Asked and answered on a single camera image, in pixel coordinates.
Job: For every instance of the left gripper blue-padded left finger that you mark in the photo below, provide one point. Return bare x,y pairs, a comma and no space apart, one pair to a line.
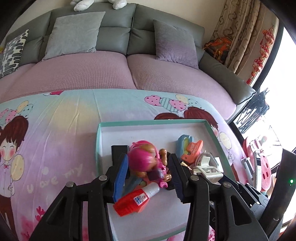
63,220

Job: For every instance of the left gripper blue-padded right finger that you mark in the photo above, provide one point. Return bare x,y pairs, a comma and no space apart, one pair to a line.
209,203

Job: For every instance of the white hair claw clip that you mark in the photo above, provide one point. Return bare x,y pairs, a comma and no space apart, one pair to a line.
209,167

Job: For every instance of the red white glue bottle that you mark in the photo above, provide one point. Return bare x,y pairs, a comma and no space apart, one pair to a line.
136,200

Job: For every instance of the blue and salmon toy block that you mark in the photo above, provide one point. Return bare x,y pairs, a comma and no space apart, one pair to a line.
187,150

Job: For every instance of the black USB power adapter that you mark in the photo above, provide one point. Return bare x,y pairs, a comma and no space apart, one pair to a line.
116,151

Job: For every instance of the pink-haired toy doll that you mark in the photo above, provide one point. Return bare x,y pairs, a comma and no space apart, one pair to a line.
147,162

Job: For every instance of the orange carrot knife toy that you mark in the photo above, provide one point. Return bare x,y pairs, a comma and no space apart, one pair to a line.
132,183

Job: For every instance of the pink child chair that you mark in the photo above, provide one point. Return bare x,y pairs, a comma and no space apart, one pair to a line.
260,169

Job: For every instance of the cartoon print blanket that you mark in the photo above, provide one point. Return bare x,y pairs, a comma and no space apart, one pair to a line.
49,139

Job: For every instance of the black metal rack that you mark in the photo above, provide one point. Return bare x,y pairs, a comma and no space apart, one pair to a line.
253,110

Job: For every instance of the pink sofa seat cover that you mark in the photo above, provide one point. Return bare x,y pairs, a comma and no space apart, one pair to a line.
104,69

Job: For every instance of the orange bag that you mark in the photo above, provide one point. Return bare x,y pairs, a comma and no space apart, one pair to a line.
218,48

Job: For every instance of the black white patterned cushion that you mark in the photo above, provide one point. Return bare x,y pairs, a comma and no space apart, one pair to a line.
11,56

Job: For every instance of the purple grey cushion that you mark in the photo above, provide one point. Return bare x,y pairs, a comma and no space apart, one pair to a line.
174,45

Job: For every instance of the red hanging ornament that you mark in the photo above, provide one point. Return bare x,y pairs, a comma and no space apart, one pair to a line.
265,46

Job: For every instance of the light grey cushion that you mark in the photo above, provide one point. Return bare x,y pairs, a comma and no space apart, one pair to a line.
74,34

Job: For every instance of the grey sofa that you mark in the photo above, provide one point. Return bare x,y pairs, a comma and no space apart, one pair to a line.
130,31

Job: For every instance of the beige patterned curtain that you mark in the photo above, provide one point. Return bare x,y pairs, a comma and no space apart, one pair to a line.
241,22

